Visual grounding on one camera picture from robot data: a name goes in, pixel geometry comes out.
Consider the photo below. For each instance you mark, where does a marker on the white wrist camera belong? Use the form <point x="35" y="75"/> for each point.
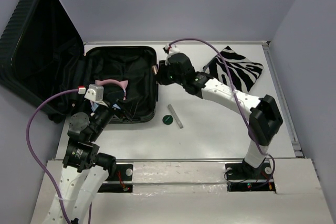
<point x="94" y="93"/>
<point x="170" y="50"/>

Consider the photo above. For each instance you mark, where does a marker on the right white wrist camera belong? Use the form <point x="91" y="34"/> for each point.
<point x="170" y="50"/>

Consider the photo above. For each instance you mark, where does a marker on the zebra print pouch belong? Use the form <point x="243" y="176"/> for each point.
<point x="244" y="72"/>

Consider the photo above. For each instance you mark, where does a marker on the pink blue cat-ear headphones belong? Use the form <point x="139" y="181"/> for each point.
<point x="122" y="84"/>

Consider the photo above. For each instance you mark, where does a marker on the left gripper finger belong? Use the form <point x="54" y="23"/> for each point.
<point x="132" y="119"/>
<point x="120" y="106"/>

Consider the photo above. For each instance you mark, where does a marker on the black hard-shell suitcase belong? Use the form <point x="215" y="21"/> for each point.
<point x="43" y="54"/>

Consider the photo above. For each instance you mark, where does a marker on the grey metal bar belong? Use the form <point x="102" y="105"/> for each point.
<point x="172" y="111"/>

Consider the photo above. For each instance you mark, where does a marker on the copper cylinder tube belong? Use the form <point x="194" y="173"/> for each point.
<point x="155" y="69"/>

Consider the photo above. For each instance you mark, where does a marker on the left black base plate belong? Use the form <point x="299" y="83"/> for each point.
<point x="120" y="182"/>

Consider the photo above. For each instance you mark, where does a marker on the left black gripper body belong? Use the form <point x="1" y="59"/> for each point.
<point x="103" y="115"/>

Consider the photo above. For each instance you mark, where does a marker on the green round disc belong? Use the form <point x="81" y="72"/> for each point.
<point x="167" y="119"/>

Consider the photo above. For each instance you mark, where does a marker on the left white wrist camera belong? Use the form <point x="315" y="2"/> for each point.
<point x="94" y="93"/>

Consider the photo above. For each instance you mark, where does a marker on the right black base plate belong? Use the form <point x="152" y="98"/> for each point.
<point x="237" y="181"/>

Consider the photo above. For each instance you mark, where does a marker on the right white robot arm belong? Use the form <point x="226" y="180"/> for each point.
<point x="261" y="115"/>

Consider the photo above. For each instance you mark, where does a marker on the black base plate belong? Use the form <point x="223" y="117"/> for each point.
<point x="120" y="182"/>
<point x="237" y="181"/>

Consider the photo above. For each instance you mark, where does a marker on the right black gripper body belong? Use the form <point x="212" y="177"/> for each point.
<point x="167" y="76"/>

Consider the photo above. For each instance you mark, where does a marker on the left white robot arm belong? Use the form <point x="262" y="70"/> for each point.
<point x="85" y="169"/>

